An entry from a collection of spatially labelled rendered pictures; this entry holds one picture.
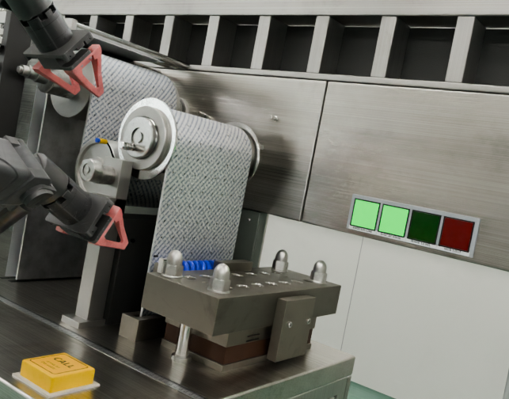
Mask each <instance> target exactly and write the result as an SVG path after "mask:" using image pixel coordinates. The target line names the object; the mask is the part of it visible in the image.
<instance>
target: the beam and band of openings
mask: <svg viewBox="0 0 509 399"><path fill-rule="evenodd" d="M52 1H53V2H54V3H55V5H56V7H57V8H58V10H59V12H60V13H61V15H62V16H63V18H73V19H76V20H78V23H80V24H82V25H86V26H89V27H90V28H93V29H96V30H99V31H102V32H105V33H107V34H109V35H112V36H116V37H118V38H120V39H123V40H126V41H129V42H131V43H133V44H137V45H139V46H142V47H145V48H148V49H150V50H152V51H156V52H158V53H161V54H163V55H167V56H169V57H172V58H174V59H178V60H180V61H182V62H185V63H188V64H189V65H190V68H189V69H188V70H192V71H202V72H213V73H224V74H244V75H255V76H265V77H277V78H297V79H307V80H318V81H327V82H349V83H359V84H370V85H381V86H401V87H412V88H423V89H443V90H453V91H465V92H475V93H495V94H506V95H509V0H52ZM163 24H164V25H163ZM135 62H137V63H141V64H144V65H147V66H149V67H153V68H161V69H171V70H185V69H184V68H181V67H179V68H174V67H171V66H170V67H169V68H165V67H163V66H159V65H156V64H153V63H150V62H143V61H135Z"/></svg>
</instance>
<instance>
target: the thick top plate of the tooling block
mask: <svg viewBox="0 0 509 399"><path fill-rule="evenodd" d="M287 270H288V269H287ZM213 272H214V269H210V270H191V271H183V273H182V276H183V278H182V279H172V278H168V277H164V276H163V275H161V273H160V272H147V274H146V282H145V286H144V291H143V296H142V304H141V307H142V308H144V309H147V310H149V311H152V312H154V313H156V314H159V315H162V316H163V317H167V318H168V319H171V320H173V321H176V322H178V323H181V324H182V325H186V326H188V327H190V328H192V329H195V330H198V331H200V332H202V333H205V334H207V335H209V336H219V335H223V334H228V333H235V332H240V331H245V330H249V329H257V328H262V327H266V326H270V325H273V321H274V317H275V310H276V306H277V301H278V298H284V297H290V296H297V295H311V296H314V297H316V300H315V304H314V308H313V316H312V318H313V317H321V316H325V315H330V314H335V313H336V308H337V304H338V300H339V296H340V288H341V285H339V284H335V283H331V282H328V281H326V284H319V283H314V282H310V281H309V278H310V276H309V275H304V274H302V273H299V272H294V271H291V270H288V272H277V271H274V270H271V267H262V268H252V271H243V272H230V278H229V279H230V281H231V282H230V289H229V291H230V293H229V294H219V293H214V292H212V291H209V290H208V289H207V288H208V287H209V282H210V277H211V276H213Z"/></svg>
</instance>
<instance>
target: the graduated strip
mask: <svg viewBox="0 0 509 399"><path fill-rule="evenodd" d="M0 301H1V302H4V303H5V304H7V305H9V306H12V307H13V308H15V309H17V310H19V311H21V312H22V313H24V314H27V315H29V316H30V317H33V318H35V319H36V320H38V321H41V322H43V323H44V324H46V325H49V326H51V327H52V328H54V329H57V330H59V331H60V332H61V333H64V334H66V335H68V336H70V337H72V338H74V339H76V340H78V341H80V342H82V343H83V344H86V345H88V346H90V347H91V348H94V349H96V350H98V351H99V352H102V353H103V354H105V355H107V356H109V357H111V358H113V359H115V360H117V361H119V362H121V363H123V364H125V365H127V366H129V367H131V368H133V369H135V370H137V371H139V372H141V373H143V374H145V375H146V376H148V377H150V378H152V379H154V380H156V381H158V382H160V383H162V384H164V385H166V386H168V387H170V388H172V389H174V390H176V391H178V392H180V393H182V394H184V395H186V396H188V397H190V398H191V399H208V398H207V397H205V396H203V395H201V394H199V393H197V392H195V391H193V390H191V389H189V388H187V387H185V386H182V385H181V384H179V383H177V382H175V381H173V380H171V379H169V378H167V377H165V376H163V375H161V374H159V373H156V372H154V371H152V370H150V369H148V368H146V367H144V366H142V365H140V364H138V363H136V362H134V361H132V360H130V359H128V358H126V357H124V356H122V355H120V354H118V353H116V352H114V351H112V350H110V349H108V348H106V347H104V346H102V345H100V344H98V343H96V342H94V341H92V340H90V339H88V338H86V337H84V336H82V335H80V334H78V333H76V332H74V331H72V330H70V329H68V328H66V327H64V326H62V325H60V324H58V323H56V322H54V321H52V320H50V319H48V318H46V317H44V316H42V315H40V314H38V313H36V312H34V311H32V310H30V309H28V308H26V307H24V306H22V305H20V304H18V303H16V302H14V301H12V300H10V299H8V298H6V297H4V296H2V295H0Z"/></svg>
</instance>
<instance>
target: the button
mask: <svg viewBox="0 0 509 399"><path fill-rule="evenodd" d="M94 372H95V369H94V368H92V367H91V366H89V365H87V364H85V363H83V362H82V361H80V360H78V359H76V358H74V357H72V356H71V355H68V354H67V353H59V354H54V355H46V356H41V357H36V358H31V359H23V361H22V364H21V373H20V375H21V376H22V377H24V378H26V379H28V380H29V381H30V382H32V383H34V384H36V385H37V386H39V387H40V388H42V389H43V390H46V391H47V392H49V393H54V392H58V391H62V390H68V389H72V388H75V387H79V386H85V385H89V384H93V377H94Z"/></svg>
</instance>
